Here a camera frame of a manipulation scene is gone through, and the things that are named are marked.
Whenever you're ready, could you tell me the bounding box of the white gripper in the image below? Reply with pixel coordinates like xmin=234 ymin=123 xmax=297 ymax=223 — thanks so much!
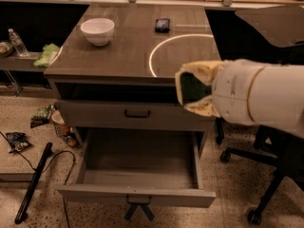
xmin=175 ymin=60 xmax=265 ymax=125

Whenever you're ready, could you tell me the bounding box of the green yellow sponge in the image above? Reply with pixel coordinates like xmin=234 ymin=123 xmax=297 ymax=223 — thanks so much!
xmin=180 ymin=72 xmax=212 ymax=105

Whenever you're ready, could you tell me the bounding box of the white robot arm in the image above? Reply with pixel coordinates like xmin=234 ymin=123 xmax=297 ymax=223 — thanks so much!
xmin=175 ymin=59 xmax=304 ymax=138

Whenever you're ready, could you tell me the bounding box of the open lower grey drawer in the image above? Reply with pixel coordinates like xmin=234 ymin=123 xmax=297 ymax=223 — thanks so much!
xmin=59 ymin=128 xmax=216 ymax=208

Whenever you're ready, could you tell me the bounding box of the grey drawer cabinet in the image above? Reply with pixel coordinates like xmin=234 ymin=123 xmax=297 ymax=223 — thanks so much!
xmin=45 ymin=4 xmax=219 ymax=144

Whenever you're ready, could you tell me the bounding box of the closed middle grey drawer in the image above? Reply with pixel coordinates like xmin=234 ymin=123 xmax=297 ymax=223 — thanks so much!
xmin=56 ymin=100 xmax=215 ymax=131

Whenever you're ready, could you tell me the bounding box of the dark blue snack packet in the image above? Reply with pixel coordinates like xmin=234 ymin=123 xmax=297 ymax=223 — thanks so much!
xmin=155 ymin=18 xmax=170 ymax=33

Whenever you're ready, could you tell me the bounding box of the black office chair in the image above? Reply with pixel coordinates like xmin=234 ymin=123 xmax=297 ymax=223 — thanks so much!
xmin=207 ymin=6 xmax=304 ymax=225

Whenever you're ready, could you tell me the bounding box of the white ceramic bowl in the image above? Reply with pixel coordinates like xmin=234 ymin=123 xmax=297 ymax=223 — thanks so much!
xmin=80 ymin=18 xmax=115 ymax=46

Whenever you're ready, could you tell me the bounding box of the blue tape cross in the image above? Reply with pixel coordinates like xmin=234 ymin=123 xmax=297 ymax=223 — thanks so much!
xmin=124 ymin=204 xmax=155 ymax=221

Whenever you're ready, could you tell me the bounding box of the orange snack packet on floor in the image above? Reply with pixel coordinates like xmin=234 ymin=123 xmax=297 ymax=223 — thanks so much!
xmin=64 ymin=133 xmax=79 ymax=147

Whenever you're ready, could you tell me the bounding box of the patterned paper cup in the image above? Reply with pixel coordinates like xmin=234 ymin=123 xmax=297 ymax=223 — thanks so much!
xmin=51 ymin=110 xmax=69 ymax=137

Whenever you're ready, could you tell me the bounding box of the light green cloth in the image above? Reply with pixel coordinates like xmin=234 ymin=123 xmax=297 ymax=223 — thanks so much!
xmin=33 ymin=44 xmax=60 ymax=67

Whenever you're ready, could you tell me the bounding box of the green chip bag on floor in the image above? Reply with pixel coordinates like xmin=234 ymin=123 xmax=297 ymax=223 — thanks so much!
xmin=30 ymin=104 xmax=52 ymax=128

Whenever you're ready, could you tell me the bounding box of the black long bar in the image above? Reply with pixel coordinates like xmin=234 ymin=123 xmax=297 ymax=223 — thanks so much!
xmin=14 ymin=142 xmax=52 ymax=224

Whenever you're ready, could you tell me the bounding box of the clear plastic water bottle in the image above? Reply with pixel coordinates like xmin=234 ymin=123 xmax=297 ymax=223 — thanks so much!
xmin=8 ymin=28 xmax=29 ymax=57

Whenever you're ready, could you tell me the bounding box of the dark blue snack bag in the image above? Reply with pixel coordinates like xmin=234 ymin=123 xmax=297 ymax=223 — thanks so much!
xmin=6 ymin=132 xmax=31 ymax=153

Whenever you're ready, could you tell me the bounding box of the small bowl on shelf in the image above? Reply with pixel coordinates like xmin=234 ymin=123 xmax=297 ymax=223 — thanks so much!
xmin=0 ymin=41 xmax=14 ymax=58

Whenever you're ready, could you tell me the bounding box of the black floor cable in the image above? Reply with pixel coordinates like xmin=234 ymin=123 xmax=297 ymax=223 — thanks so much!
xmin=0 ymin=130 xmax=77 ymax=228

